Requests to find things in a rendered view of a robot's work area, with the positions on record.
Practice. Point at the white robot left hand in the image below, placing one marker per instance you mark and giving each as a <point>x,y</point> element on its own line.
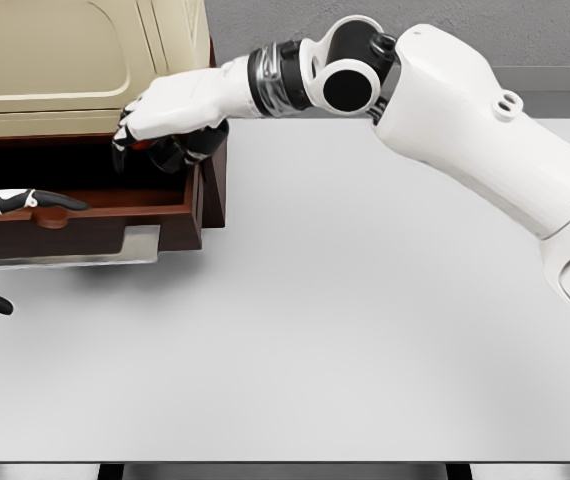
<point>10,199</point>

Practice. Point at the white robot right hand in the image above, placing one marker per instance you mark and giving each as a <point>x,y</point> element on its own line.
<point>175,102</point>

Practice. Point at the black switch with red button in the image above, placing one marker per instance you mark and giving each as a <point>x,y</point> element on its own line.
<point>165,154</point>

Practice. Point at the brown wooden cabinet drawer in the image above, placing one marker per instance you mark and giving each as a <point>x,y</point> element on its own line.
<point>75,235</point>

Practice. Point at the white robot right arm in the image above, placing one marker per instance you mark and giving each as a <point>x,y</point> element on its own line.
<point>465,125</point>

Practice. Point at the beige and brown cabinet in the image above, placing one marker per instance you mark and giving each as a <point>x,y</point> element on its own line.
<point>65,50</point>

